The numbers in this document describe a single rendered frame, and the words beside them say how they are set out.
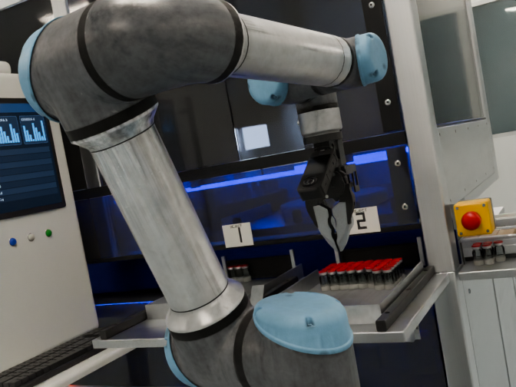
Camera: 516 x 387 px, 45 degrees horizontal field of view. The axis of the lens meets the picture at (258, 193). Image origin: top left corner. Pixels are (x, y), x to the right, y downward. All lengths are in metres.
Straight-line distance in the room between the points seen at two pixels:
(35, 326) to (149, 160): 1.05
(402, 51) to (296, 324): 0.84
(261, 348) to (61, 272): 1.10
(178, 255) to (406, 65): 0.82
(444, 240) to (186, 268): 0.78
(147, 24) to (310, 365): 0.42
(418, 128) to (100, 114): 0.87
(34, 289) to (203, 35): 1.19
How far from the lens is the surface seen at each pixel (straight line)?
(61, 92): 0.73
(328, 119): 1.10
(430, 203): 1.44
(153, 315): 1.50
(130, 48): 0.65
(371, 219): 1.48
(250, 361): 0.79
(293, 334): 0.75
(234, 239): 1.63
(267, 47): 0.76
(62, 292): 1.80
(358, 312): 1.15
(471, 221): 1.39
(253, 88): 1.02
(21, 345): 1.71
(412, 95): 1.43
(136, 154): 0.75
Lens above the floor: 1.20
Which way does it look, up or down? 3 degrees down
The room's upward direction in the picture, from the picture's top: 10 degrees counter-clockwise
